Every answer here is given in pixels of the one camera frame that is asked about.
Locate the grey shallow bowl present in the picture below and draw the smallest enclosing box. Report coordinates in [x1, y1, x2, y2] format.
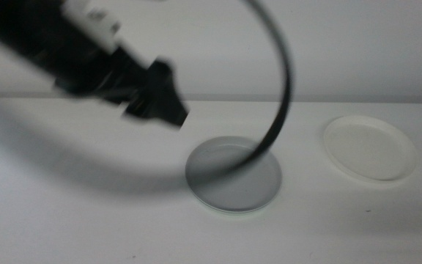
[185, 135, 283, 214]

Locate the pale green shallow bowl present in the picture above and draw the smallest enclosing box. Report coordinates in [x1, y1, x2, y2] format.
[196, 199, 276, 216]

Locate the white shallow bowl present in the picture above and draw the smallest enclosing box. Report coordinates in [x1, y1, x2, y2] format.
[322, 114, 419, 183]

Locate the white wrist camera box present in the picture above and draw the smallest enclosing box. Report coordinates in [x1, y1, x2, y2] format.
[60, 0, 123, 53]

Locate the black braided cable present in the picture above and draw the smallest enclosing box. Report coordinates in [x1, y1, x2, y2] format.
[0, 0, 293, 195]

